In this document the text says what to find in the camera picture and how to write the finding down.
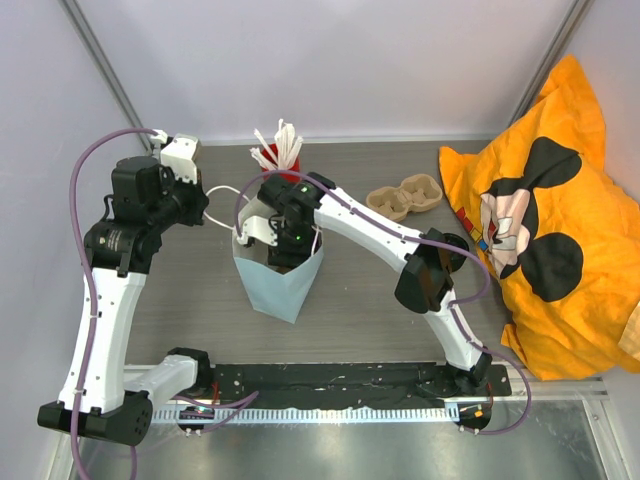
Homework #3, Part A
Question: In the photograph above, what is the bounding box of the white slotted cable duct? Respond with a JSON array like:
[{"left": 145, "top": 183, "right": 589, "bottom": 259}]
[{"left": 152, "top": 403, "right": 459, "bottom": 425}]

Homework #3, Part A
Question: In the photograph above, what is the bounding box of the red plastic cup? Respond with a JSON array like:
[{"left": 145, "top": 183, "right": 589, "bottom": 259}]
[{"left": 260, "top": 143, "right": 303, "bottom": 184}]

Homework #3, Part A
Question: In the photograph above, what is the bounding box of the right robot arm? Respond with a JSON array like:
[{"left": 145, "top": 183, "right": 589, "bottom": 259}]
[{"left": 257, "top": 172, "right": 492, "bottom": 395}]

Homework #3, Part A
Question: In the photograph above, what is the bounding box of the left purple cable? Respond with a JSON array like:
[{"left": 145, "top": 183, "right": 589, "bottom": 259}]
[{"left": 68, "top": 127, "right": 169, "bottom": 480}]

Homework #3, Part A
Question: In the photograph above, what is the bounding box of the left aluminium frame post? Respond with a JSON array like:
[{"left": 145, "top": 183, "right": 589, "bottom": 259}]
[{"left": 58, "top": 0, "right": 143, "bottom": 128}]

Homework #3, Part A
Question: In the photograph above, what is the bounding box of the right aluminium frame post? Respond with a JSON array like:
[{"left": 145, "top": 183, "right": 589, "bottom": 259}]
[{"left": 508, "top": 0, "right": 595, "bottom": 125}]

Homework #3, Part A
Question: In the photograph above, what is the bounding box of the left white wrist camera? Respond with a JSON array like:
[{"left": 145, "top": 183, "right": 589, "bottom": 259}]
[{"left": 160, "top": 135, "right": 200, "bottom": 184}]

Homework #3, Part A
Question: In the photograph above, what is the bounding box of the light blue paper bag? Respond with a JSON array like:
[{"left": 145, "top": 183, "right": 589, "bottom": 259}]
[{"left": 206, "top": 196, "right": 324, "bottom": 324}]

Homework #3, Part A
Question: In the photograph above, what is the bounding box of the aluminium frame post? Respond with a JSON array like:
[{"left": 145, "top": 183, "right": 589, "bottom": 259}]
[
  {"left": 508, "top": 0, "right": 595, "bottom": 125},
  {"left": 58, "top": 0, "right": 143, "bottom": 128}
]

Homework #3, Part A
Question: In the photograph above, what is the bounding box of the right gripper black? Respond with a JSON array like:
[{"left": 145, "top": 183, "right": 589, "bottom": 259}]
[{"left": 269, "top": 219, "right": 317, "bottom": 274}]

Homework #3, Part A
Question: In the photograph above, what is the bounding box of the brown pulp cup carrier stack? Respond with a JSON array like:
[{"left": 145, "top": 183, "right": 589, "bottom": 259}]
[{"left": 366, "top": 174, "right": 443, "bottom": 222}]

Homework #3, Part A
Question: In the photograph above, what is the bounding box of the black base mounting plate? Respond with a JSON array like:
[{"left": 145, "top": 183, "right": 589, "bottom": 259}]
[{"left": 212, "top": 362, "right": 512, "bottom": 410}]

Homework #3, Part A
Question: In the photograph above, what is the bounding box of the orange cartoon pillow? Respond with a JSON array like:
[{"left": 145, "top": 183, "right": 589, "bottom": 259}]
[{"left": 439, "top": 55, "right": 639, "bottom": 381}]

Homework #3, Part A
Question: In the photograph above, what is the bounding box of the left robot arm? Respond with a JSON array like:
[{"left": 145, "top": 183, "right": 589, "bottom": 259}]
[{"left": 37, "top": 156, "right": 213, "bottom": 446}]

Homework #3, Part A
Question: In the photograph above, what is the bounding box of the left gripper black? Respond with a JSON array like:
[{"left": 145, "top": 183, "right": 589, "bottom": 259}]
[{"left": 148, "top": 163, "right": 209, "bottom": 232}]

